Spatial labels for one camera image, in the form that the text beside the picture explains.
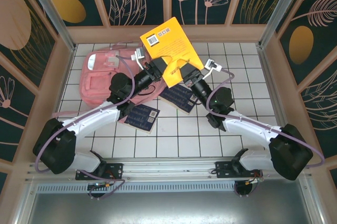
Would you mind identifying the grey metal base plate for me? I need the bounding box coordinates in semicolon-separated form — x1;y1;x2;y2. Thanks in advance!
26;192;316;224

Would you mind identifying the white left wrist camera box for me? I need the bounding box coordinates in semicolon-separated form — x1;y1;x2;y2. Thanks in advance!
130;47;147;70

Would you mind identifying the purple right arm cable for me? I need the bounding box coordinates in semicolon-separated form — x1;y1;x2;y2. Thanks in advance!
206;67;325;169

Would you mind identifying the aluminium frame post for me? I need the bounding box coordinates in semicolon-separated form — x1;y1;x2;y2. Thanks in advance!
257;0;316;50
22;0;77;54

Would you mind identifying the pink backpack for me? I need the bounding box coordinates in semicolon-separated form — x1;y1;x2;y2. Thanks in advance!
52;40;165;125

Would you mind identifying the pink fern leaves wall panel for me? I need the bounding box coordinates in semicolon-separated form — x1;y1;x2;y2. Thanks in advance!
300;62;337;160

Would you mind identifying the aluminium side rail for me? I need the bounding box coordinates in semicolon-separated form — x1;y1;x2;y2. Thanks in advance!
256;44;327;224

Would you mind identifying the yellow book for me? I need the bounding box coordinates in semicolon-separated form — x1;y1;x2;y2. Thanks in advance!
139;16;205;88

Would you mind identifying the aluminium mounting rail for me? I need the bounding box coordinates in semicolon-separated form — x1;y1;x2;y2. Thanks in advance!
26;157;313;182

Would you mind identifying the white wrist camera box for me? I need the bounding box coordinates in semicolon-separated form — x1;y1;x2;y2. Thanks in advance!
204;59;222;79
130;47;147;70

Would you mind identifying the dark blue book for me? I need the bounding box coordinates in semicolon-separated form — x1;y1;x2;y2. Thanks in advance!
123;104;161;135
158;84;200;116

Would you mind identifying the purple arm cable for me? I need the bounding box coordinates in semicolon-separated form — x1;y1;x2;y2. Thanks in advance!
35;55;136;200
206;67;325;169

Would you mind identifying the slotted grey cable duct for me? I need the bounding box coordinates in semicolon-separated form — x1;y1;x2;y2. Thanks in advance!
35;183;237;195

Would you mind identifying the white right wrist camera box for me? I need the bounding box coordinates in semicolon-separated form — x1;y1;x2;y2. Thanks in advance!
204;59;222;79

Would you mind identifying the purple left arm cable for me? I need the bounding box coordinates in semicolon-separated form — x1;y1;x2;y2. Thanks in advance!
35;55;136;200

